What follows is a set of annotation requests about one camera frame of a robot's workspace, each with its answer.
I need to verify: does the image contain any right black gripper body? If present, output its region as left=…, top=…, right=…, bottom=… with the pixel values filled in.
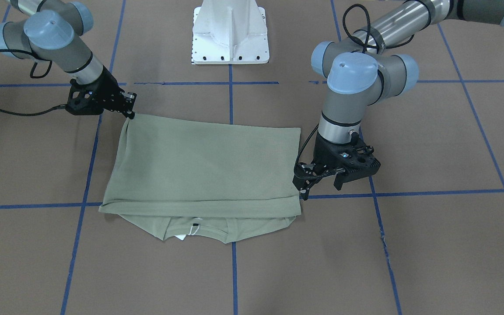
left=66, top=67, right=137, bottom=116

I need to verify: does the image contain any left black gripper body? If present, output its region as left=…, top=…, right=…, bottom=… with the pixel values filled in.
left=292, top=128, right=381, bottom=191

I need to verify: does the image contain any olive green long-sleeve shirt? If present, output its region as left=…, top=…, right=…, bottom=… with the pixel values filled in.
left=99, top=114, right=301, bottom=244

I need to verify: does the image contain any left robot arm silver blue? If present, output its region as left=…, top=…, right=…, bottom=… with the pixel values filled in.
left=293, top=0, right=504, bottom=200

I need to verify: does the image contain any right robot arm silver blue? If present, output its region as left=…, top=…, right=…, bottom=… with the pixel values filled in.
left=0, top=0, right=137, bottom=119

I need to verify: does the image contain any white camera mast with base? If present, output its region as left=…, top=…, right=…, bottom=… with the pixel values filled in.
left=191, top=0, right=270, bottom=65

